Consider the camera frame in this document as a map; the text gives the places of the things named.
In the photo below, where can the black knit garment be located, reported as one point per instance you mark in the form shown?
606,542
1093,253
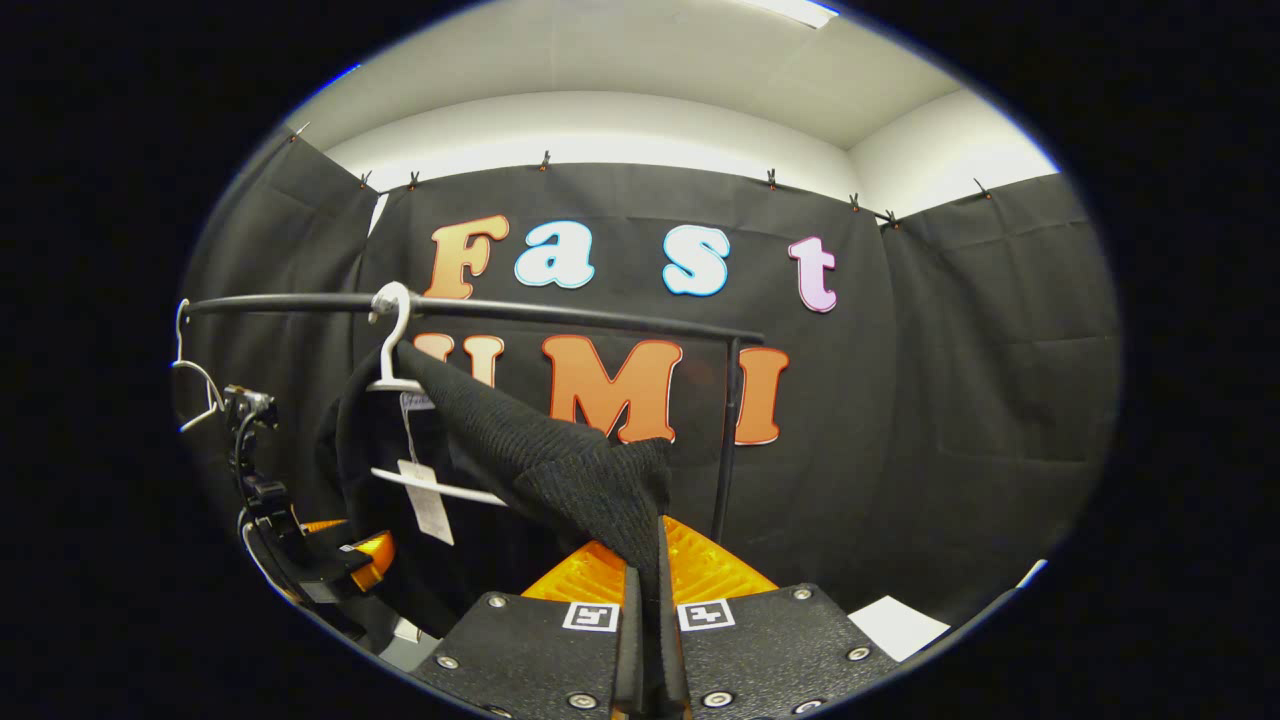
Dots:
580,470

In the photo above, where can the white floor sheet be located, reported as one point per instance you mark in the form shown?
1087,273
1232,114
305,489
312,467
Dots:
895,628

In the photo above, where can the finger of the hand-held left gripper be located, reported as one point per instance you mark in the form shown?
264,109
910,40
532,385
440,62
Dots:
325,525
375,560

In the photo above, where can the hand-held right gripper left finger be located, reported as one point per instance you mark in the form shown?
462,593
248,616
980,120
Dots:
628,660

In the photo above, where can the row of small backdrop clips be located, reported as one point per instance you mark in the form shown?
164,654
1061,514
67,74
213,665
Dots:
545,160

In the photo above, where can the black backdrop cloth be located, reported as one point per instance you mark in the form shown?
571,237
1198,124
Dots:
950,400

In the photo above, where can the white garment hanger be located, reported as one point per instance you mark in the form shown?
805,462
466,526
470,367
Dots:
400,340
181,335

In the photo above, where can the black metal clothes rack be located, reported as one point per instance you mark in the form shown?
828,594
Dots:
560,312

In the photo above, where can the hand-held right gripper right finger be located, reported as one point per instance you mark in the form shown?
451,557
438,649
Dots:
675,670

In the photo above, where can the ceiling light strip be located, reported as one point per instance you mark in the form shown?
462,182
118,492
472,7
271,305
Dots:
795,10

